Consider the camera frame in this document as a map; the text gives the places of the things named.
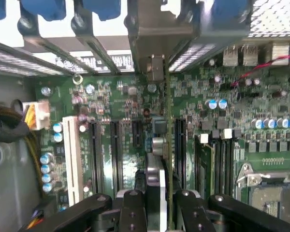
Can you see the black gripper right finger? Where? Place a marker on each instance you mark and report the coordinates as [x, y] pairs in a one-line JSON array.
[[191, 212]]

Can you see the long black expansion slot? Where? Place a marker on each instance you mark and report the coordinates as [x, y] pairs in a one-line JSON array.
[[96, 154], [181, 145], [116, 154]]

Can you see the metal port housing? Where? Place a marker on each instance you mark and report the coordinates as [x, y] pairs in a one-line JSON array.
[[250, 55], [280, 54], [230, 55]]

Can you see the green motherboard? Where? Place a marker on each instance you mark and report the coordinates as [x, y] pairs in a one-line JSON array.
[[125, 96]]

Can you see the installed RAM stick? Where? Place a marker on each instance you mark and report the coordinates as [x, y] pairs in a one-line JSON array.
[[204, 169]]

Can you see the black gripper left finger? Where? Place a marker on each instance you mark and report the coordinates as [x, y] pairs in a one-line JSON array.
[[133, 212]]

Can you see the white expansion slot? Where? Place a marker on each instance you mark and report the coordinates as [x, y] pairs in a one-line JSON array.
[[72, 154]]

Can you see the black RAM slot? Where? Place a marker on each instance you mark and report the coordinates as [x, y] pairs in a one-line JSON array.
[[228, 166], [219, 166]]

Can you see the white power connector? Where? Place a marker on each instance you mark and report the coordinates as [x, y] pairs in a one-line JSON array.
[[39, 116]]

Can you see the short black expansion slot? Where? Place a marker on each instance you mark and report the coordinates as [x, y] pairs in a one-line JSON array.
[[137, 134]]

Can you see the CPU socket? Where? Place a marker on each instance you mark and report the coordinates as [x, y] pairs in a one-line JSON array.
[[268, 203]]

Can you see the black PC case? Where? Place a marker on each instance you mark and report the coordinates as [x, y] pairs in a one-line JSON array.
[[4, 62]]

